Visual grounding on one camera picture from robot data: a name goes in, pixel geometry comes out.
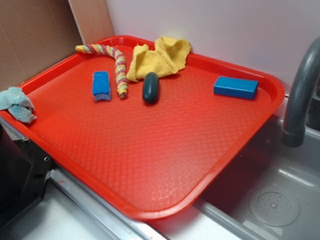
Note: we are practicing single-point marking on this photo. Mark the blue rectangular block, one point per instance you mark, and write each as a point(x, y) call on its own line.
point(235, 87)

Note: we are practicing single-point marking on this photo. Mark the yellow cloth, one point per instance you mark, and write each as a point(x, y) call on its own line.
point(168, 57)

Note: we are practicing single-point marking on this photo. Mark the brown cardboard panel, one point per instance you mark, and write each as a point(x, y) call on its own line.
point(37, 34)

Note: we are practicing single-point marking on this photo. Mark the light blue cloth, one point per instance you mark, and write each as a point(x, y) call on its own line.
point(17, 104)

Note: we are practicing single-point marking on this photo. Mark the red plastic tray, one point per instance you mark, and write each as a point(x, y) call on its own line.
point(149, 161)

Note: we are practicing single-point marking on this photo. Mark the blue sponge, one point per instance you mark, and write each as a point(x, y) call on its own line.
point(101, 86)

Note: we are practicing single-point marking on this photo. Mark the multicolour twisted rope toy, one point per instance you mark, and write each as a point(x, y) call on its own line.
point(120, 64)

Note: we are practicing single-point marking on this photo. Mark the grey plastic sink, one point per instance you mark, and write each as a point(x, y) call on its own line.
point(267, 192)

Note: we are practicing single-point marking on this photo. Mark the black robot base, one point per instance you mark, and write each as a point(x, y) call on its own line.
point(24, 172)

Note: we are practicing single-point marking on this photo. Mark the grey faucet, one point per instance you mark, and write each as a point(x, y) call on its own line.
point(303, 106)

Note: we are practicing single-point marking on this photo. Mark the dark green oval soap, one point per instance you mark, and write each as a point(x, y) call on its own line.
point(150, 89)

